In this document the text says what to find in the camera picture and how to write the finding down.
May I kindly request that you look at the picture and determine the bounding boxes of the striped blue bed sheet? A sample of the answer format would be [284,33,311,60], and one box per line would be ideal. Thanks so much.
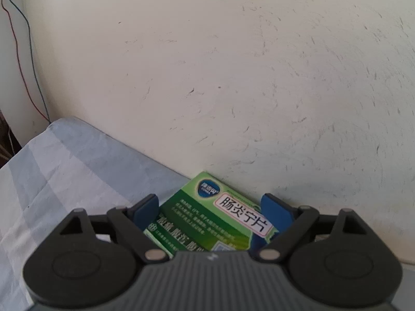
[0,117,192,311]

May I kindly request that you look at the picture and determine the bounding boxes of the dark green wire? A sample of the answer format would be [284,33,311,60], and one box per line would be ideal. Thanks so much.
[6,0,51,123]

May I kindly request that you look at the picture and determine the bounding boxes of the red wire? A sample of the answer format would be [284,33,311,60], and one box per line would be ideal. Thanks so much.
[0,0,49,121]

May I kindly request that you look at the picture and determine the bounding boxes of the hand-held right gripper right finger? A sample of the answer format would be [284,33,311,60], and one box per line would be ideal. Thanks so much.
[251,193,377,263]

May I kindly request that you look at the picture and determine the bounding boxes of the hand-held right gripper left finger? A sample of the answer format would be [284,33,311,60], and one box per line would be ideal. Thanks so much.
[58,194,169,263]

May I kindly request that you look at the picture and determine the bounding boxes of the green medicine box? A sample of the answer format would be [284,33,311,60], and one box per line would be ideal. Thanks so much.
[143,171,279,255]

